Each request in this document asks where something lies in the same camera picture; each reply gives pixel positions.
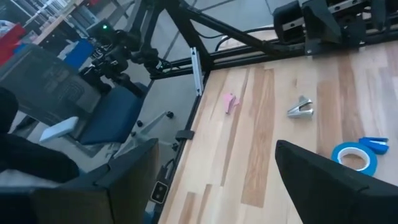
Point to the blue box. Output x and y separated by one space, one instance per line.
79 53

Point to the black background robot arm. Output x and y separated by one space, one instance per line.
118 59

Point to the blue office chair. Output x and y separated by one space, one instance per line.
115 115

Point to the black edge clip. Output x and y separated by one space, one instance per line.
185 134

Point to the black table-level camera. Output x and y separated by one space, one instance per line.
159 192

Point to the silver corner bracket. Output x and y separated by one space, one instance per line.
196 71

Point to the red box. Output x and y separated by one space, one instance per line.
11 43

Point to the grey staple remover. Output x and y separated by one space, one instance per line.
300 110

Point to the pink staple remover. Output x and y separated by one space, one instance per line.
230 102

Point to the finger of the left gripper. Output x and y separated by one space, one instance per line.
321 25
387 14

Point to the blue mini stapler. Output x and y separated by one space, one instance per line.
374 145

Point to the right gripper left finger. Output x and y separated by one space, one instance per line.
124 186

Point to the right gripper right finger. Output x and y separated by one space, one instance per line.
326 193

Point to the person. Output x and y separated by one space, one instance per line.
31 158

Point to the blue tape roll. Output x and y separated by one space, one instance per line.
335 155

